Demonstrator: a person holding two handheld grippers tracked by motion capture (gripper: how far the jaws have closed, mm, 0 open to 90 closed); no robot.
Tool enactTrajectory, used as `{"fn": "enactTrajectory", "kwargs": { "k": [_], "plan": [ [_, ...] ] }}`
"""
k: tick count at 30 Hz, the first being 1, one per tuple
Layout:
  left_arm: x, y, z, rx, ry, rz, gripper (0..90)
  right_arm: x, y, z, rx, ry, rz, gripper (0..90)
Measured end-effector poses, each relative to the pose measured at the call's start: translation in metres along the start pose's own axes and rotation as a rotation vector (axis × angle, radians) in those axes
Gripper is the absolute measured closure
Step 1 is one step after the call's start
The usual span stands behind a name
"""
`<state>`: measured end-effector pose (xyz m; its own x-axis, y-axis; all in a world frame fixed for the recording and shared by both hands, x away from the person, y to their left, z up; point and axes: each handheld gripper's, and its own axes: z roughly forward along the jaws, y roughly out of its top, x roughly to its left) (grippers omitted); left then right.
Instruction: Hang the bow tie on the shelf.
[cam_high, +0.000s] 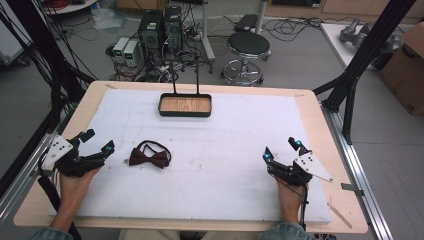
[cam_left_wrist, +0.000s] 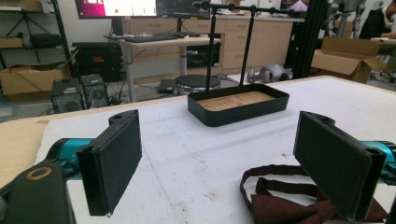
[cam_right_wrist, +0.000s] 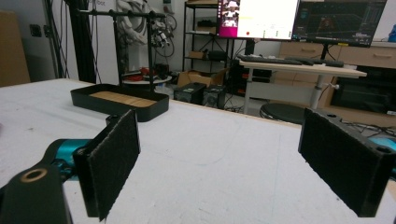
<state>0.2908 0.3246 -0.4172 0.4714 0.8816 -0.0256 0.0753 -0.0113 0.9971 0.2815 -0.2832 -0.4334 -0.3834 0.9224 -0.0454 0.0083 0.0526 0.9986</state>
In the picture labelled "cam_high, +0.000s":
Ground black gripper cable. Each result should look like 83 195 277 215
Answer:
278 179 310 232

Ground black flat device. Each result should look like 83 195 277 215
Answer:
233 13 260 33

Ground brown tape strip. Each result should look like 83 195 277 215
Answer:
326 201 354 230

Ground grey metal bracket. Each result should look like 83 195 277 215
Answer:
340 182 365 197

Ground round white table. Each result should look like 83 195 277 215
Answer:
42 0 100 16

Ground black strap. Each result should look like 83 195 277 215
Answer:
36 155 83 240

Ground aluminium rail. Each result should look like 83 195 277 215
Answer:
320 102 395 240
0 113 74 225

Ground white foam mat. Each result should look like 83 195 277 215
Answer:
49 87 333 225

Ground black computer tower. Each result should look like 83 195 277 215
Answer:
162 5 184 53
137 9 165 53

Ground white side table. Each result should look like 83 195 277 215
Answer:
319 22 405 72

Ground clear plastic bag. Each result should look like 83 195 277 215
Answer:
91 5 128 32

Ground black round stool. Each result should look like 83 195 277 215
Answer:
220 31 272 87

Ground grey desk leg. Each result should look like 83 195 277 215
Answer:
199 0 217 62

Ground person's left hand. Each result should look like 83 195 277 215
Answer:
59 167 102 215

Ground dark red bow tie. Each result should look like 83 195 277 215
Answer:
128 139 173 170

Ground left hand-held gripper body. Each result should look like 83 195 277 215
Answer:
41 134 107 178

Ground person's right hand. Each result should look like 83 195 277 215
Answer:
276 177 310 215

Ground black stand with wooden tray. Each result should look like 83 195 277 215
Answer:
155 58 213 118

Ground tangle of black cables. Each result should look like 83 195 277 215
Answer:
105 31 216 83

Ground grey robot part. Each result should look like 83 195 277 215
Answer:
339 17 372 48

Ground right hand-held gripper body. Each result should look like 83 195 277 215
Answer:
266 151 334 187

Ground black metal frame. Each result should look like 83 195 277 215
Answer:
0 0 96 198
312 0 418 145

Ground black floor cables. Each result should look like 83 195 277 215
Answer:
262 15 356 43

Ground brown cardboard box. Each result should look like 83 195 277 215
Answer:
379 21 424 117

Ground white power supply unit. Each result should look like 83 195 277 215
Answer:
122 40 140 68
112 36 131 65

